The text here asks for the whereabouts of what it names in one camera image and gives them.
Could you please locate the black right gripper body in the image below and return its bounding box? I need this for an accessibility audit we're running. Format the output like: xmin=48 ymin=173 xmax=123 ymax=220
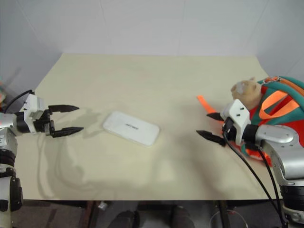
xmin=221 ymin=117 xmax=236 ymax=142

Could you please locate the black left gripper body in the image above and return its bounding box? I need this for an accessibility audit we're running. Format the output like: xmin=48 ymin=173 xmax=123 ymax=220
xmin=33 ymin=105 xmax=57 ymax=137

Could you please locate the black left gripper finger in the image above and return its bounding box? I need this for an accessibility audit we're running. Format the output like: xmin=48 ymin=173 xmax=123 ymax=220
xmin=48 ymin=104 xmax=80 ymax=114
xmin=51 ymin=127 xmax=85 ymax=139

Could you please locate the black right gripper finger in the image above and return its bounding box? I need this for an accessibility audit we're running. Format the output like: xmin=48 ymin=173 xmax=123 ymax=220
xmin=206 ymin=112 xmax=226 ymax=121
xmin=196 ymin=130 xmax=227 ymax=147

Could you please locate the green and orange backpack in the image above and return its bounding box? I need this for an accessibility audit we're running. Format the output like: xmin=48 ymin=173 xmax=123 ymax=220
xmin=196 ymin=75 xmax=304 ymax=166

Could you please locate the white rectangular case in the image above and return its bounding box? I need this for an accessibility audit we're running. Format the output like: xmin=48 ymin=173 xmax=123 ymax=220
xmin=102 ymin=111 xmax=161 ymax=148

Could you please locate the dark table leg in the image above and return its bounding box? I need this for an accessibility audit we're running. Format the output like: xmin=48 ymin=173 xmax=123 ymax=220
xmin=218 ymin=200 xmax=229 ymax=228
xmin=85 ymin=200 xmax=96 ymax=228

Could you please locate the clear round hoop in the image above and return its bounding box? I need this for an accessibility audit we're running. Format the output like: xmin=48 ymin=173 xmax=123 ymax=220
xmin=210 ymin=208 xmax=249 ymax=228

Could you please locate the dark rounded shape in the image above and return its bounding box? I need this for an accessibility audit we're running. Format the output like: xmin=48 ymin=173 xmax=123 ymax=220
xmin=170 ymin=205 xmax=196 ymax=228

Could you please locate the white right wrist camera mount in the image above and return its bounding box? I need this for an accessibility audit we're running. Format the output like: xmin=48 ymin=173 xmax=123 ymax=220
xmin=220 ymin=98 xmax=251 ymax=145

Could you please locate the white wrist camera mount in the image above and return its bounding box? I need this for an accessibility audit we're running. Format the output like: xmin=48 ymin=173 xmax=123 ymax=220
xmin=23 ymin=93 xmax=46 ymax=133
xmin=220 ymin=98 xmax=251 ymax=145

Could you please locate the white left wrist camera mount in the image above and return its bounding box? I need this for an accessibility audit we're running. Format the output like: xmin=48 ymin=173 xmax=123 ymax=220
xmin=23 ymin=93 xmax=46 ymax=133

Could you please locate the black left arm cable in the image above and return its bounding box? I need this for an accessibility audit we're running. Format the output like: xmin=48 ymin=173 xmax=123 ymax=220
xmin=4 ymin=89 xmax=35 ymax=114

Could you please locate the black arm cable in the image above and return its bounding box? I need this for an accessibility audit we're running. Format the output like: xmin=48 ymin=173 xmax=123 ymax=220
xmin=4 ymin=89 xmax=35 ymax=114
xmin=223 ymin=129 xmax=285 ymax=228
xmin=246 ymin=142 xmax=289 ymax=228

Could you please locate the beige plush toy keychain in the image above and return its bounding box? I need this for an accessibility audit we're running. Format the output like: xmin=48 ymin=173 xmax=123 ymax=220
xmin=230 ymin=76 xmax=263 ymax=110

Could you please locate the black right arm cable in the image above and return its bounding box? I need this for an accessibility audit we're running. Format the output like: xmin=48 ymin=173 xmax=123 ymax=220
xmin=246 ymin=142 xmax=289 ymax=228
xmin=223 ymin=129 xmax=285 ymax=228

